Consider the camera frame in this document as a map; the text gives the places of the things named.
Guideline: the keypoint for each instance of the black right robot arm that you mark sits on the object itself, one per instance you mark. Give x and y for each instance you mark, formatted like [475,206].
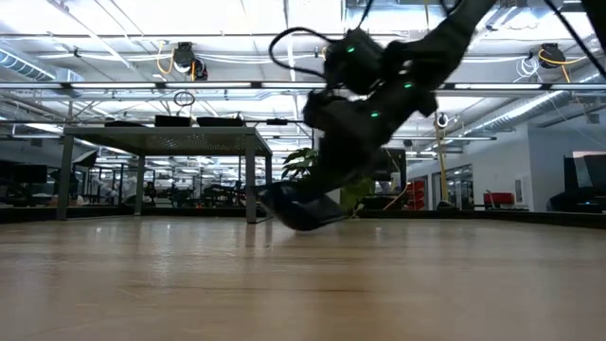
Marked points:
[450,33]

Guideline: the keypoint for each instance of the silver ventilation duct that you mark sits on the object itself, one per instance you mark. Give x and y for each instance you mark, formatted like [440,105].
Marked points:
[23,66]

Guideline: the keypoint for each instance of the black wavy square mini plate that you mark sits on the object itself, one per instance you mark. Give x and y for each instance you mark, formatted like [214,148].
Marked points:
[220,122]
[308,215]

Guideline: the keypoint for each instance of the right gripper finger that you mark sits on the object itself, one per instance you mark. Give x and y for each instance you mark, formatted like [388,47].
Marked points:
[326,175]

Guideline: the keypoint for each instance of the red storage bins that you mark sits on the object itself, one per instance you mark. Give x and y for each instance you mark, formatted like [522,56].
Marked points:
[416,194]

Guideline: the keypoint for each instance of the small white ceiling reel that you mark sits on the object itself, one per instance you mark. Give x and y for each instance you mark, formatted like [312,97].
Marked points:
[441,120]

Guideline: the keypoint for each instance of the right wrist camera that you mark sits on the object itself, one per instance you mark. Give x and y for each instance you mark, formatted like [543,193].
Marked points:
[355,66]

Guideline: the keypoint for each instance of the red storage box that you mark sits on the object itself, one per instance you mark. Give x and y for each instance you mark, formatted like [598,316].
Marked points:
[499,198]

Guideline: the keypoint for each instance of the small black box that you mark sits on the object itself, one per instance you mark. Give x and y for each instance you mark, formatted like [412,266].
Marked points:
[277,121]

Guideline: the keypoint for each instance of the black small square mini plate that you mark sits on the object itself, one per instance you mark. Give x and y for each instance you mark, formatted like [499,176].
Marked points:
[172,121]

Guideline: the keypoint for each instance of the black leaf-shaped mini plate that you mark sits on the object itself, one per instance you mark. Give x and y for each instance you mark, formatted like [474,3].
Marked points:
[123,124]

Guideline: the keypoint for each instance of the green potted plant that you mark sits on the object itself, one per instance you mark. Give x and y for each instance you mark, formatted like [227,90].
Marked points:
[298,163]

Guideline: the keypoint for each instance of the long ceiling light bar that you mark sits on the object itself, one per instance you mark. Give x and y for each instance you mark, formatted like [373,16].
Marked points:
[213,85]

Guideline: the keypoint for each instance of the dark background monitor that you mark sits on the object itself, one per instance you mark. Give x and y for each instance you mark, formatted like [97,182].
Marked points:
[28,174]

